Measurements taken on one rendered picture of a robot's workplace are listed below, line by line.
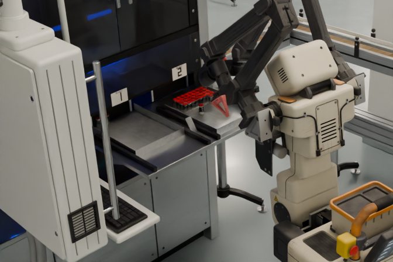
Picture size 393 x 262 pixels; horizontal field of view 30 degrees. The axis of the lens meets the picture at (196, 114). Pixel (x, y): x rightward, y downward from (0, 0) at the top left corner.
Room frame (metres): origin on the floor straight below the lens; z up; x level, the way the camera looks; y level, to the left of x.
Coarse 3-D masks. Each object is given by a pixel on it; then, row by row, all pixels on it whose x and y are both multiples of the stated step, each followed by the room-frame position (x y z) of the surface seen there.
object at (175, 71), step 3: (180, 66) 3.04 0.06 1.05; (183, 66) 3.05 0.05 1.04; (186, 66) 3.06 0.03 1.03; (174, 69) 3.02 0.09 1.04; (177, 69) 3.03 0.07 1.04; (183, 69) 3.05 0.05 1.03; (186, 69) 3.06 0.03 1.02; (174, 72) 3.02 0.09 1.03; (177, 72) 3.03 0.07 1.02; (183, 72) 3.05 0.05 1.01; (186, 72) 3.06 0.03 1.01; (174, 75) 3.01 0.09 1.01; (177, 75) 3.03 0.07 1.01; (183, 75) 3.05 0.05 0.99; (174, 78) 3.01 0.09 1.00; (177, 78) 3.03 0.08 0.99
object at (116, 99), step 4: (124, 88) 2.83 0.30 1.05; (116, 92) 2.81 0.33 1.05; (124, 92) 2.83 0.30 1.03; (112, 96) 2.79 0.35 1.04; (116, 96) 2.80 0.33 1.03; (124, 96) 2.83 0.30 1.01; (112, 100) 2.79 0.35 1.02; (116, 100) 2.80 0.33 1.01; (120, 100) 2.82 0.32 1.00; (124, 100) 2.83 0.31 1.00; (112, 104) 2.79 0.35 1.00; (116, 104) 2.80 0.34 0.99
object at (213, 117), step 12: (168, 108) 2.91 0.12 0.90; (204, 108) 2.93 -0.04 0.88; (216, 108) 2.92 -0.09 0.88; (228, 108) 2.91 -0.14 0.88; (192, 120) 2.78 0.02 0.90; (204, 120) 2.81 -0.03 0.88; (216, 120) 2.80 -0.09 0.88; (228, 120) 2.80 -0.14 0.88; (240, 120) 2.76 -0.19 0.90; (216, 132) 2.67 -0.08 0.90
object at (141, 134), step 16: (128, 112) 2.94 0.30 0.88; (144, 112) 2.90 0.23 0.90; (96, 128) 2.80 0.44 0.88; (112, 128) 2.79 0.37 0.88; (128, 128) 2.79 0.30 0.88; (144, 128) 2.78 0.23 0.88; (160, 128) 2.77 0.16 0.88; (176, 128) 2.74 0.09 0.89; (128, 144) 2.64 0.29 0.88; (144, 144) 2.63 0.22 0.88; (160, 144) 2.62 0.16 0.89
